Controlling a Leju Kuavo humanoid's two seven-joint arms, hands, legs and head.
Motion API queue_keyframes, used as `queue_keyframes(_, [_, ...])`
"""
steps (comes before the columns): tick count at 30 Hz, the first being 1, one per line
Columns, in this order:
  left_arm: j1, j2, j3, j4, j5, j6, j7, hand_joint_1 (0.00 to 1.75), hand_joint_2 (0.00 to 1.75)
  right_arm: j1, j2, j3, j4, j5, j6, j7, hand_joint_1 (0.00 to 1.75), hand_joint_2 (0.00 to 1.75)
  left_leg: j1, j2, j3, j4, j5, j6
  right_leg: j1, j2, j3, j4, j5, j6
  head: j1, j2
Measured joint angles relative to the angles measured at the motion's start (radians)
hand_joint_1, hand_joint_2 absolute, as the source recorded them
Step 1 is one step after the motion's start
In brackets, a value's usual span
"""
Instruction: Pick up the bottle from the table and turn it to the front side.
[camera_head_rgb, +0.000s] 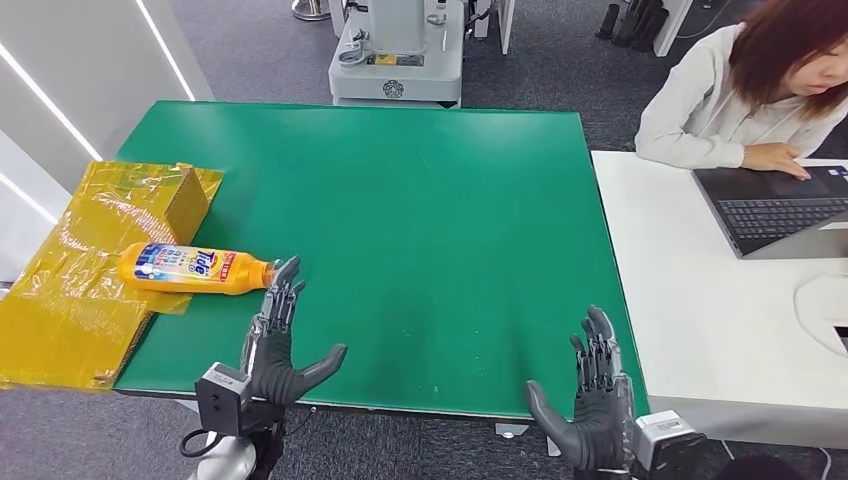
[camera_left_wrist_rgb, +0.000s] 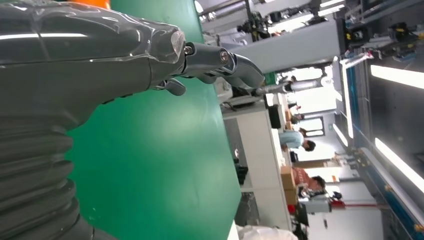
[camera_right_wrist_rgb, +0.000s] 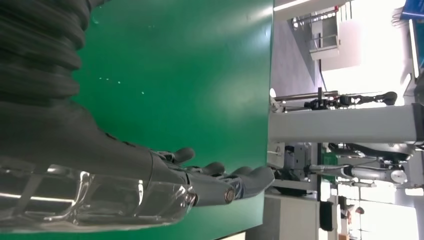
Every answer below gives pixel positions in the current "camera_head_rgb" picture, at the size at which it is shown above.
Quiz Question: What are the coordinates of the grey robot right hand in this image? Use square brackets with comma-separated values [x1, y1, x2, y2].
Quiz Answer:
[525, 304, 638, 474]

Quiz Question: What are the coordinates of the dark grey laptop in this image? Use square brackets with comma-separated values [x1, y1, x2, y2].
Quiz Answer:
[692, 165, 848, 261]

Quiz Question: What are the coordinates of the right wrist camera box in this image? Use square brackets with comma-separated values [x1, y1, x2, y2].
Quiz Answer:
[631, 409, 709, 480]

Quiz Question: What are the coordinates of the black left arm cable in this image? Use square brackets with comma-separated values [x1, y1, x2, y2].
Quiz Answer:
[178, 428, 221, 460]

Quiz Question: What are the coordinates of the white round object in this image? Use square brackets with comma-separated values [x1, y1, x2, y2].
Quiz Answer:
[793, 272, 848, 360]

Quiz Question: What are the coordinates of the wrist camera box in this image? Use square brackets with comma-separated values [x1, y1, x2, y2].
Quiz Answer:
[193, 361, 257, 439]
[631, 409, 709, 480]

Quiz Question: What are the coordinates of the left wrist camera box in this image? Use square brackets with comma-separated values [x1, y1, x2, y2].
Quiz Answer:
[193, 361, 257, 439]

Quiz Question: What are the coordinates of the orange detergent bottle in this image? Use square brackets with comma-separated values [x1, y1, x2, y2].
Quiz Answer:
[117, 241, 277, 297]

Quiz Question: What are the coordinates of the person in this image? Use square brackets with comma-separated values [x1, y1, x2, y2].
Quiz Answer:
[634, 0, 848, 171]

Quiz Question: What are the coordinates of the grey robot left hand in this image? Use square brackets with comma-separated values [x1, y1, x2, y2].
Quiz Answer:
[241, 256, 350, 407]

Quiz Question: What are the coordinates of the chrome stand base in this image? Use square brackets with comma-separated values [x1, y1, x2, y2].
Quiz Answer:
[291, 0, 333, 22]

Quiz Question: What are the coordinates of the yellow taped cardboard box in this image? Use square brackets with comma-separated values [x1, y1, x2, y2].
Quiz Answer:
[0, 159, 226, 393]

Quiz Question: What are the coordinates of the person's hand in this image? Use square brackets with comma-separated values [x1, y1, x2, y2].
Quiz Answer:
[741, 142, 814, 182]

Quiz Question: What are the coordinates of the black chair base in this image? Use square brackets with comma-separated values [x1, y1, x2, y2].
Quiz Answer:
[594, 0, 671, 54]

